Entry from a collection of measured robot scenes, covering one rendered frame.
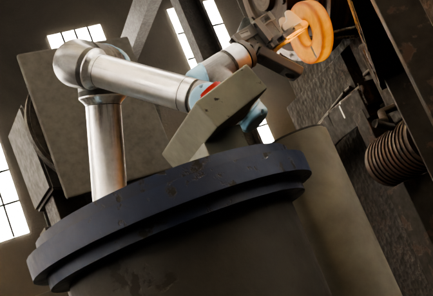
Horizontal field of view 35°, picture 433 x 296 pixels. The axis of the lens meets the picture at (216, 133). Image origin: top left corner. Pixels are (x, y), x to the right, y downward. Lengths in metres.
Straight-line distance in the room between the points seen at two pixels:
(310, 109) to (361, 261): 1.32
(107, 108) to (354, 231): 0.76
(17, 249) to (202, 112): 10.96
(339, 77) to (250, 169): 1.59
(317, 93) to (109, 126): 0.90
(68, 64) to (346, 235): 0.75
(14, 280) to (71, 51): 10.35
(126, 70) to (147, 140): 3.20
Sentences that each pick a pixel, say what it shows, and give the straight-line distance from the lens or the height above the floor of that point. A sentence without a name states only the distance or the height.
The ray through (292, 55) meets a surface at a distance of 2.23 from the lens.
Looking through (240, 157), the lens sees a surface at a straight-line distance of 0.65.
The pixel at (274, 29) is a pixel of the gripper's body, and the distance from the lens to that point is 1.65.
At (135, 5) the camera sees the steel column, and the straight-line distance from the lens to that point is 11.62.
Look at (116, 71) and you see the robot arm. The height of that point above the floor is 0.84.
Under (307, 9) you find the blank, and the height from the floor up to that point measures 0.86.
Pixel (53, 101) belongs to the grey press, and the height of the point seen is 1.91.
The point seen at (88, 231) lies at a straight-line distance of 0.63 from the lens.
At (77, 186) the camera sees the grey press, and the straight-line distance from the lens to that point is 4.43.
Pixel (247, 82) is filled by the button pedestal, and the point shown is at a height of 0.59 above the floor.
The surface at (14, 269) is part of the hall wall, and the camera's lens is 11.85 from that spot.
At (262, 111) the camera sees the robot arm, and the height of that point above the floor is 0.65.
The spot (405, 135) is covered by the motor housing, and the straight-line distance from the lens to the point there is 1.60.
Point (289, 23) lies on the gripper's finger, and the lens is 1.68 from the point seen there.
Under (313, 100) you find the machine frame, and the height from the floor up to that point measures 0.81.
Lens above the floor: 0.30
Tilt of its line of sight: 13 degrees up
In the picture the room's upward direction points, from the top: 22 degrees counter-clockwise
